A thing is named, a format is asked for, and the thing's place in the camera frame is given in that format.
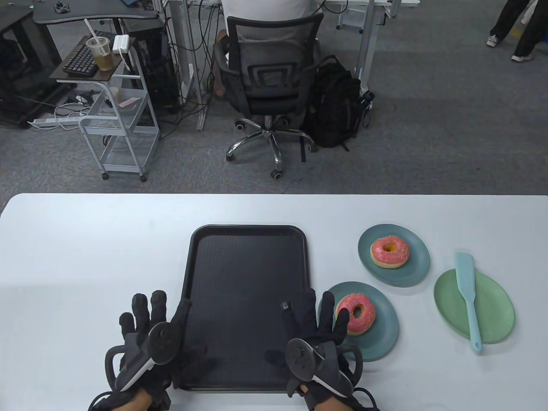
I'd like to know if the black baking tray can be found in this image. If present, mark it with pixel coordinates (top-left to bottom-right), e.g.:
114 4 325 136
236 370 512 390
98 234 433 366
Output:
173 225 311 392

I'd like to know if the person's left hand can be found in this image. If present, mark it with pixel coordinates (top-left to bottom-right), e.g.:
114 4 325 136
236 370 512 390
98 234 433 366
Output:
105 290 214 399

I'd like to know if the white cable bundle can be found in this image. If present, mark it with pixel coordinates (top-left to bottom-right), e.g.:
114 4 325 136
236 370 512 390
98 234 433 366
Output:
54 102 92 129

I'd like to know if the teal round plate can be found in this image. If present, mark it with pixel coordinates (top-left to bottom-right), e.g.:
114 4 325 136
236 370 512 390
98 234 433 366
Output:
317 281 399 363
357 223 430 288

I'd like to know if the black keyboard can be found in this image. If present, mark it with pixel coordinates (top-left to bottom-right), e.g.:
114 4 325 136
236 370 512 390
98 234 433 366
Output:
63 31 118 77

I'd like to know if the black cable bundle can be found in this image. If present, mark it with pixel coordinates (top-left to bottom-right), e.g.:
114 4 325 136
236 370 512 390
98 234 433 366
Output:
161 0 219 140

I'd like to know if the black computer tower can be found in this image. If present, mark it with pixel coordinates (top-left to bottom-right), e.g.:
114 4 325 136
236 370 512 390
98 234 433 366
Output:
124 17 180 114

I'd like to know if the plastic drink cup with straw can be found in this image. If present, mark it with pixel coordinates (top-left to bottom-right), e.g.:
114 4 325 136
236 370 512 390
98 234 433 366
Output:
84 18 114 71

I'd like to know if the white rolling cart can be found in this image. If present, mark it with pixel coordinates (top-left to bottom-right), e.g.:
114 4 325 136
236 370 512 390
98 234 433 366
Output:
49 36 161 182

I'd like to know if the white desk frame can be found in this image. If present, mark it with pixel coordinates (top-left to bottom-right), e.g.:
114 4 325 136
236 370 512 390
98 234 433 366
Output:
163 0 210 131
355 0 422 95

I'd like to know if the pink frosted mini donut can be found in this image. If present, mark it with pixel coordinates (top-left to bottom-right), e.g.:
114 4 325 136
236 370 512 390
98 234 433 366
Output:
370 235 411 269
335 293 377 336

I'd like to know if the black desk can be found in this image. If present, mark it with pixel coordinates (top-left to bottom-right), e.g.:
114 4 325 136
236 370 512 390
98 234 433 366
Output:
32 0 160 26

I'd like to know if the black wrist camera strap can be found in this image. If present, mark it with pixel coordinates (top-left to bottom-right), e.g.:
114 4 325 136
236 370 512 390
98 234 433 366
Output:
88 387 172 411

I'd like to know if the person's right hand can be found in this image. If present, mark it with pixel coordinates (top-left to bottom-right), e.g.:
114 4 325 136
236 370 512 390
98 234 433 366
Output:
265 289 364 403

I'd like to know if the white power strip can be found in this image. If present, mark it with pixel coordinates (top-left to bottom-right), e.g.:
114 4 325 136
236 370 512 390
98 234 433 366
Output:
28 116 86 129

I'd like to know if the white power adapter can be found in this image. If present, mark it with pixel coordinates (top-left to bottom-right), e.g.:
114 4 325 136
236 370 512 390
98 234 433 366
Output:
112 35 131 71

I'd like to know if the white rolling cabinet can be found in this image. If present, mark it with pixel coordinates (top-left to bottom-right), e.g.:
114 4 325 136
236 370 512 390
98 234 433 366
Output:
336 0 369 34

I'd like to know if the green round plate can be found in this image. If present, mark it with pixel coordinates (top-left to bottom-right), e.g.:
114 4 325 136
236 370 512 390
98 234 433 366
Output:
433 269 515 344

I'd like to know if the black backpack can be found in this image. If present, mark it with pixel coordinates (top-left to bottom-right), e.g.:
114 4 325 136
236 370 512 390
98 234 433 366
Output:
302 55 364 151

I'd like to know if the person's left forearm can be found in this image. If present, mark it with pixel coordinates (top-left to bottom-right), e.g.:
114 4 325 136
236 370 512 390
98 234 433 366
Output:
122 392 152 411

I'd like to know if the black mesh office chair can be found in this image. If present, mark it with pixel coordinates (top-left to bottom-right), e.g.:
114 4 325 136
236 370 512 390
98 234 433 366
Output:
213 12 326 179

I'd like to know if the light blue dessert shovel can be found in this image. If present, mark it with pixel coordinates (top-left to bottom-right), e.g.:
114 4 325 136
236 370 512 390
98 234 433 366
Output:
455 252 483 354

